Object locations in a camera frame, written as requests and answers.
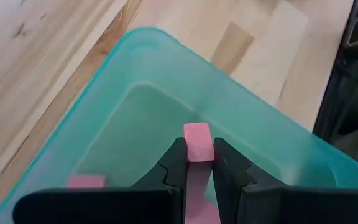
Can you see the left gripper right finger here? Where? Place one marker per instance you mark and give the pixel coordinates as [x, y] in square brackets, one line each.
[291, 208]

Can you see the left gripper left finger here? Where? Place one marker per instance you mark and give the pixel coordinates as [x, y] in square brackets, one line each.
[104, 205]

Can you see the pink wooden block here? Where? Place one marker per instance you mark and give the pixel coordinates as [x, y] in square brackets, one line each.
[87, 181]
[199, 143]

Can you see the green translucent plastic bin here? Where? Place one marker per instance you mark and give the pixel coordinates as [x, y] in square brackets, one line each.
[154, 102]

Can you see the black metal table frame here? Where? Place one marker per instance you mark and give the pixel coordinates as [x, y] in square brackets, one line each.
[357, 18]

